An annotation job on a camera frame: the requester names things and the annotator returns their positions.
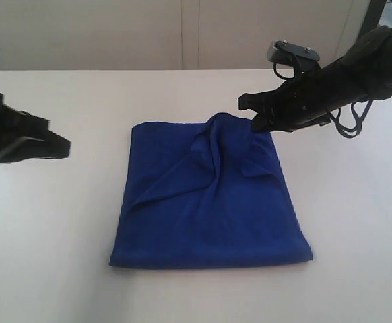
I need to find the black window frame post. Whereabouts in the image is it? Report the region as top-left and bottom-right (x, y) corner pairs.
(358, 0), (387, 38)

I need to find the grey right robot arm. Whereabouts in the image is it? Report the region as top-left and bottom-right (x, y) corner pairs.
(238, 26), (392, 139)

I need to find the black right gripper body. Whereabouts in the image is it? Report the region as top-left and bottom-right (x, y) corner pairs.
(266, 59), (371, 131)

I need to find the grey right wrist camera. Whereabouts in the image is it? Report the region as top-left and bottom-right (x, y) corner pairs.
(266, 40), (320, 71)

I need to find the blue microfiber towel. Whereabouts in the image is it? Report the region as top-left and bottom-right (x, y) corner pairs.
(109, 113), (313, 270)

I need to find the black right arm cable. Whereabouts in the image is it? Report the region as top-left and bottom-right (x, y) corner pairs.
(271, 53), (375, 138)

